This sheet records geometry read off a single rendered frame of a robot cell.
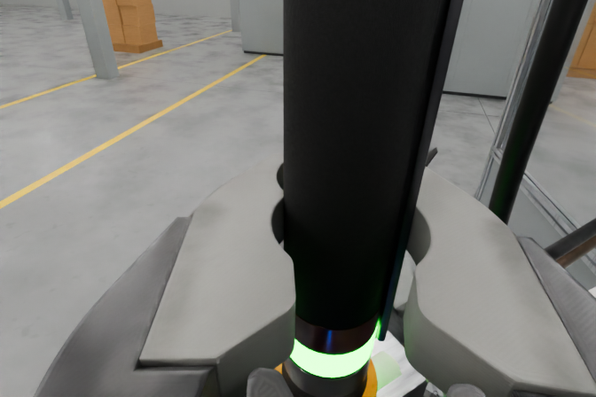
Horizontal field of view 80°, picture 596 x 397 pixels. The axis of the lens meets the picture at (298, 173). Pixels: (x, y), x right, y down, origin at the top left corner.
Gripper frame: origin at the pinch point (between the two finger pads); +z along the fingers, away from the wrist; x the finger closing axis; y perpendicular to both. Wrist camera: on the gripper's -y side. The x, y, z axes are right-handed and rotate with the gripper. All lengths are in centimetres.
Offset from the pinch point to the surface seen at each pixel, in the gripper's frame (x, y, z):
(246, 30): -157, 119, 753
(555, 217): 70, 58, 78
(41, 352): -127, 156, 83
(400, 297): 14, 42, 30
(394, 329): 13, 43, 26
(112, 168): -184, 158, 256
